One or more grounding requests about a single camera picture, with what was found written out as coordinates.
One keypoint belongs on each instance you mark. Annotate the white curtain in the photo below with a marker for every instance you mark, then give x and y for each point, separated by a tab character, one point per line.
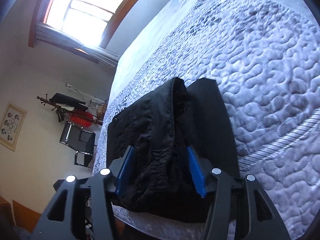
47	33

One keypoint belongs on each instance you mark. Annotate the wooden framed window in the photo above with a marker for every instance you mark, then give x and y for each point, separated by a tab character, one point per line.
92	22

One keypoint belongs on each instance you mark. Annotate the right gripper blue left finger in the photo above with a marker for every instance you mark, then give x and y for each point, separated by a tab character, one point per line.
64	217

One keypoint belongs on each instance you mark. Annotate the framed wall picture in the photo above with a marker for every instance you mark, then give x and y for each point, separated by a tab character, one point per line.
11	125

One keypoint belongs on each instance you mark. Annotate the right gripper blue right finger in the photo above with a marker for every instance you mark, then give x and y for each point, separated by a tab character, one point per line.
256	215

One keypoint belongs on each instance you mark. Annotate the black office chair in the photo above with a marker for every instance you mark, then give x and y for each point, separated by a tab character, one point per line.
80	140

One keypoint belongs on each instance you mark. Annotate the cardboard box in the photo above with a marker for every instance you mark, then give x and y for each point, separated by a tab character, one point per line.
101	111

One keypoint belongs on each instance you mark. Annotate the black garment on rack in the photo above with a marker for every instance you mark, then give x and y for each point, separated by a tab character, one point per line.
67	100

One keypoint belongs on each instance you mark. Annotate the wooden coat rack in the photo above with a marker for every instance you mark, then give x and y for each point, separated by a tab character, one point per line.
63	110

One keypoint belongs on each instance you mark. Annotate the quilted lavender bedspread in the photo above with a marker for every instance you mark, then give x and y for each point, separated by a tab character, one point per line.
264	57

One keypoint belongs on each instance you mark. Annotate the red garment on rack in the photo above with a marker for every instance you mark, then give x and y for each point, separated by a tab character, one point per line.
81	118

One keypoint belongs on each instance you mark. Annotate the black padded pants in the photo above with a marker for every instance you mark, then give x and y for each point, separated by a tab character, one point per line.
160	126

